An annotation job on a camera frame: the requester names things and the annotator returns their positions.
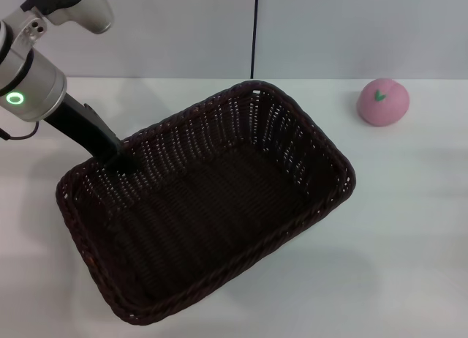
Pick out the black vertical wall strip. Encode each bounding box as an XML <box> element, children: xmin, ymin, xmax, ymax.
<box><xmin>250</xmin><ymin>0</ymin><xmax>261</xmax><ymax>80</ymax></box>

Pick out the dark brown woven basket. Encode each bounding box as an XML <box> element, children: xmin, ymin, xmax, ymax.
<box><xmin>55</xmin><ymin>80</ymin><xmax>357</xmax><ymax>316</ymax></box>

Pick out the pink peach toy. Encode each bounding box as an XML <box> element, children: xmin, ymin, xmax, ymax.
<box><xmin>356</xmin><ymin>78</ymin><xmax>412</xmax><ymax>127</ymax></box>

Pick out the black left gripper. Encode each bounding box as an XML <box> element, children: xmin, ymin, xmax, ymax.
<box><xmin>42</xmin><ymin>94</ymin><xmax>139</xmax><ymax>176</ymax></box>

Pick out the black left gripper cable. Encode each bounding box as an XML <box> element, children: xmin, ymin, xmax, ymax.
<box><xmin>0</xmin><ymin>121</ymin><xmax>40</xmax><ymax>141</ymax></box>

